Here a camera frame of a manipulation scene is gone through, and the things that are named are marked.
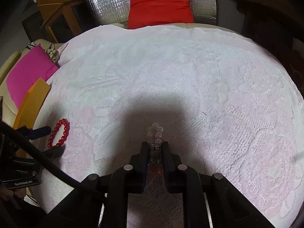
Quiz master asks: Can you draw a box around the magenta cushion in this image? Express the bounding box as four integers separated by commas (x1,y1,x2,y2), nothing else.
6,45,58,109

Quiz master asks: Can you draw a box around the red cushion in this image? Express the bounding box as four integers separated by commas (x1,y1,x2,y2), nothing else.
127,0,194,29

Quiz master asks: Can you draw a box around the pink white bedspread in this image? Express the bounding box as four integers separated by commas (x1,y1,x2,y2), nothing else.
35,25,303,227

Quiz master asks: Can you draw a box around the patterned small pouch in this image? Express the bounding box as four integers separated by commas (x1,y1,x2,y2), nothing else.
45,43,60,63

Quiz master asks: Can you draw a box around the wooden cabinet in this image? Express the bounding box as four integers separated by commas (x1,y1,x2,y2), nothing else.
36,0,96,43

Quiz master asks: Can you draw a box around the black cable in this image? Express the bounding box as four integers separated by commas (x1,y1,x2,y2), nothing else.
0,132,82,188

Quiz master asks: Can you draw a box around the pink clear bead bracelet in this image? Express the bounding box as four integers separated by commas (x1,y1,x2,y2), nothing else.
146,122,165,177

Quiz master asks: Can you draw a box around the orange cardboard tray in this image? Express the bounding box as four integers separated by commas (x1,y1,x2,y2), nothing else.
13,77,52,159

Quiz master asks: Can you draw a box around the beige leather sofa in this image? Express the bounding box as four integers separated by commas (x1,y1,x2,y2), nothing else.
1,39,61,126

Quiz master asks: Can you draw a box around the red bead bracelet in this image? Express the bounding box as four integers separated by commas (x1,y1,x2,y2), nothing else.
47,118,71,150

